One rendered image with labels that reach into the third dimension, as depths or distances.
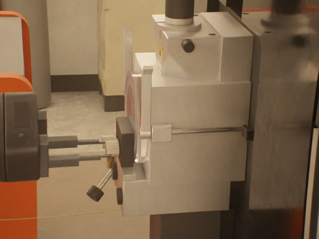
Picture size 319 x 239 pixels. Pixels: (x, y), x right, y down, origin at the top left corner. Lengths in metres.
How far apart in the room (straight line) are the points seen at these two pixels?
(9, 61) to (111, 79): 2.81
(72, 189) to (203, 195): 0.95
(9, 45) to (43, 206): 0.49
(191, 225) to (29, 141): 0.18
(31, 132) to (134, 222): 0.88
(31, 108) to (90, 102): 3.47
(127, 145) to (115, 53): 3.19
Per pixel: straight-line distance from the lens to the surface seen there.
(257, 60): 0.64
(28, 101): 0.66
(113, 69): 3.88
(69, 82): 4.28
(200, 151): 0.66
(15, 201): 1.09
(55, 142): 0.69
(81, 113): 3.97
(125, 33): 0.72
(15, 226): 1.11
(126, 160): 0.68
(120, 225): 1.49
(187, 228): 0.72
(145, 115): 0.63
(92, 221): 1.51
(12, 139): 0.63
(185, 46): 0.62
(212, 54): 0.64
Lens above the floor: 1.46
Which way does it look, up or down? 22 degrees down
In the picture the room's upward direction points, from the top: 2 degrees clockwise
